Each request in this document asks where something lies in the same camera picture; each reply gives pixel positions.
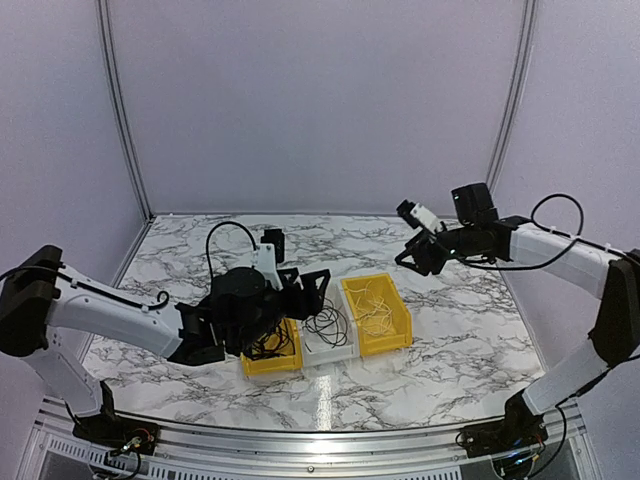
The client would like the aluminium corner post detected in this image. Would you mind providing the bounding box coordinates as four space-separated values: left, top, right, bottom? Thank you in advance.
95 0 154 222
486 0 539 192

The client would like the aluminium front rail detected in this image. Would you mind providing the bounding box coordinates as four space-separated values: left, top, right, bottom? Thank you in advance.
17 402 603 479

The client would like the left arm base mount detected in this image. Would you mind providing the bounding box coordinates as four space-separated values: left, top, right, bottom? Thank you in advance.
67 381 160 455

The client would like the right arm black hose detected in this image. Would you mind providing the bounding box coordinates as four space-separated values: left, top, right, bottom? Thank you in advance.
439 194 586 272

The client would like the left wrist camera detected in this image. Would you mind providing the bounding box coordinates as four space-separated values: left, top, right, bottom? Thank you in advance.
252 228 285 291

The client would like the right aluminium corner post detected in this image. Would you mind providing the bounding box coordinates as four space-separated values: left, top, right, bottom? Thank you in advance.
486 0 539 192

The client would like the left arm black hose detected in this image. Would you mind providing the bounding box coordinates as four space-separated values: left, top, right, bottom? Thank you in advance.
0 221 261 314

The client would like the yellow plastic bin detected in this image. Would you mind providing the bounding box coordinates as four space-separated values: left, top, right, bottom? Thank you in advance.
241 318 303 377
340 273 413 357

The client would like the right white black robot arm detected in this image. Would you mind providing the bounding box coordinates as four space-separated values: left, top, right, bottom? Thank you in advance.
395 183 639 448

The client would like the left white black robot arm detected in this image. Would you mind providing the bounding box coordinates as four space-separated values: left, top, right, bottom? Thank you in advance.
1 244 331 445

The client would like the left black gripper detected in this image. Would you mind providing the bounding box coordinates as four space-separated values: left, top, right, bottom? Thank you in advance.
233 267 330 353

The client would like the white thin cable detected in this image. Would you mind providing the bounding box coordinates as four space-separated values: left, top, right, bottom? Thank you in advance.
359 309 396 339
352 280 396 321

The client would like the left aluminium corner post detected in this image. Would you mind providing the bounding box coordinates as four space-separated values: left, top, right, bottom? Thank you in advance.
95 0 154 222

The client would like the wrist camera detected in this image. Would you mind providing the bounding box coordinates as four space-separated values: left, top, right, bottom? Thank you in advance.
396 200 446 233
252 228 285 291

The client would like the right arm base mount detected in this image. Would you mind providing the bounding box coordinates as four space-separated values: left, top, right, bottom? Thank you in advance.
455 391 548 458

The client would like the white translucent plastic bin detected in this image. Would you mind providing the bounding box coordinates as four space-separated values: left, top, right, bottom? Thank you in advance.
298 283 360 368

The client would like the thin black cable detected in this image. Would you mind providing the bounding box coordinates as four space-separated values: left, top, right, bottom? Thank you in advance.
304 299 349 350
249 319 296 361

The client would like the arm black hose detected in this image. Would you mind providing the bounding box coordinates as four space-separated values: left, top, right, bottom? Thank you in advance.
439 194 586 272
0 221 261 314

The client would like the right yellow plastic bin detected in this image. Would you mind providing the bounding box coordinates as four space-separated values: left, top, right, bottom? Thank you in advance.
340 273 413 357

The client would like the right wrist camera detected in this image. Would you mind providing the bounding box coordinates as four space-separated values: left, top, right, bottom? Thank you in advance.
396 200 446 233

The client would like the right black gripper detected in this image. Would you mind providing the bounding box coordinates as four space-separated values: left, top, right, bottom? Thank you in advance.
396 224 480 276

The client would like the left yellow plastic bin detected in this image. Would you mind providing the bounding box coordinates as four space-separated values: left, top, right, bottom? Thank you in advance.
241 318 303 377

